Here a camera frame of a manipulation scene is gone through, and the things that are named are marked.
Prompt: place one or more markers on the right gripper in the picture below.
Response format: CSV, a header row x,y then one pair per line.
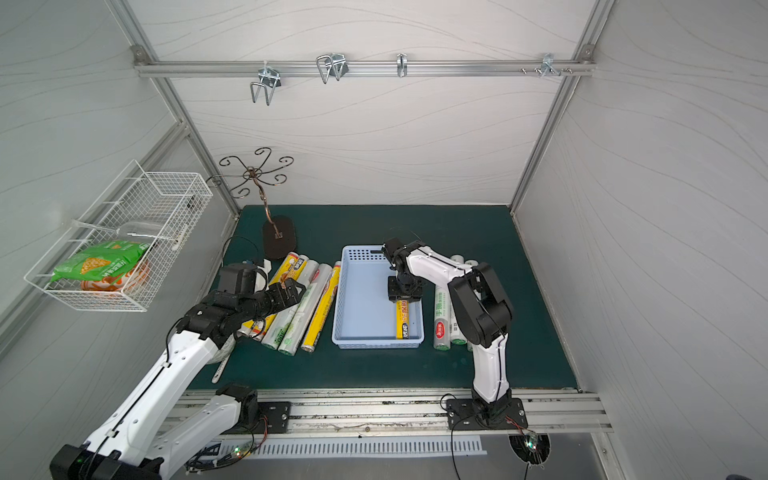
x,y
404,289

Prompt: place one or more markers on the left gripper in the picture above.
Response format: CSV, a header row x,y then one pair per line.
x,y
284,294

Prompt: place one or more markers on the yellow wrap roll chef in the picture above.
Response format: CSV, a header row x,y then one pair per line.
x,y
402,319

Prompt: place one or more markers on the blue plastic basket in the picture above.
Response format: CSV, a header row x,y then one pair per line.
x,y
365,317

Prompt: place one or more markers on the white red wrap roll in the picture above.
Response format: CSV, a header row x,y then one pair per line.
x,y
301,320

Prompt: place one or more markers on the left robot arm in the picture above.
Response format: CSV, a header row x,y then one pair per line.
x,y
128,445

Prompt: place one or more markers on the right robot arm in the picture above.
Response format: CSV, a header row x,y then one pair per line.
x,y
481,307

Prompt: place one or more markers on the white green grape wrap roll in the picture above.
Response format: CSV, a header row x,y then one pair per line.
x,y
442,309

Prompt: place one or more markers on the white green roll right outer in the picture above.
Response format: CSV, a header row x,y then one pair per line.
x,y
456,335

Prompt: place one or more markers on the white patterned round fan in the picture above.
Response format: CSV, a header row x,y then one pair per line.
x,y
223,361

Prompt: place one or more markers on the orange snack bag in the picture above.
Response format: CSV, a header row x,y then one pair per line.
x,y
133,280

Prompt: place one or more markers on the white vent strip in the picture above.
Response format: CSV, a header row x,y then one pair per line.
x,y
370,447

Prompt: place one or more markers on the green snack bag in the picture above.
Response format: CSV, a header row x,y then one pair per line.
x,y
106,259

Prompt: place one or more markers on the metal double hook left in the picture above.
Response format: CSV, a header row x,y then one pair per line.
x,y
267,81

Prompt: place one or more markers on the metal double hook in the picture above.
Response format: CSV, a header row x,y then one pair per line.
x,y
333,65
267,81

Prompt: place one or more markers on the metal single hook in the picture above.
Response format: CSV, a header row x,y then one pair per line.
x,y
401,65

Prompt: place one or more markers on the metal double hook middle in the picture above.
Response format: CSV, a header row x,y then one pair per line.
x,y
333,65

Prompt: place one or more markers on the metal hook right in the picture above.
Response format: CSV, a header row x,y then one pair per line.
x,y
547,68

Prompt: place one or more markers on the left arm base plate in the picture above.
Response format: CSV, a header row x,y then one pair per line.
x,y
273,414

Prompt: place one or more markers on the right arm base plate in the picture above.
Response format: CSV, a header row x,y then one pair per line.
x,y
474,415

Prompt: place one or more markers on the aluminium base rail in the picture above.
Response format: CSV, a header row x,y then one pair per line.
x,y
378,412

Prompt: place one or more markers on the white wire wall basket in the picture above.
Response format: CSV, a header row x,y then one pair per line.
x,y
160,208

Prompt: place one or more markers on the aluminium top rail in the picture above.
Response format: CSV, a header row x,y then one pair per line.
x,y
357,68

